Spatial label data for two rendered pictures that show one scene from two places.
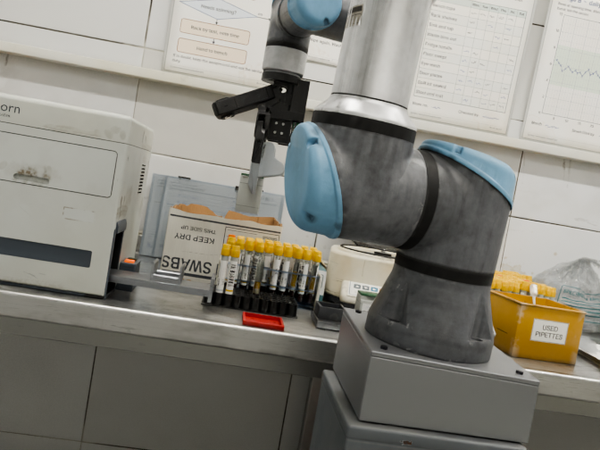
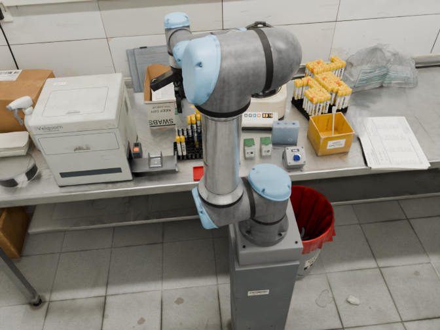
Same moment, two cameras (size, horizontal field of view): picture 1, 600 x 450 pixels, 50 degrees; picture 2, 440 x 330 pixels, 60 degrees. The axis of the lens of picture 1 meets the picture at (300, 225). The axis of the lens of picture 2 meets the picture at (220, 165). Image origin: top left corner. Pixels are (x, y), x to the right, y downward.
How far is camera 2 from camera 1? 0.82 m
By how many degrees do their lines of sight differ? 42
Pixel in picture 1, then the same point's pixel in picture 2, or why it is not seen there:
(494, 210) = (280, 205)
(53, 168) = (89, 144)
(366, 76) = (216, 188)
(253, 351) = not seen: hidden behind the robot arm
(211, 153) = (152, 29)
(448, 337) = (267, 241)
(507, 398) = (291, 252)
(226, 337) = (188, 187)
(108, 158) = (111, 135)
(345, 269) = not seen: hidden behind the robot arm
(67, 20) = not seen: outside the picture
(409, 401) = (255, 259)
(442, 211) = (258, 213)
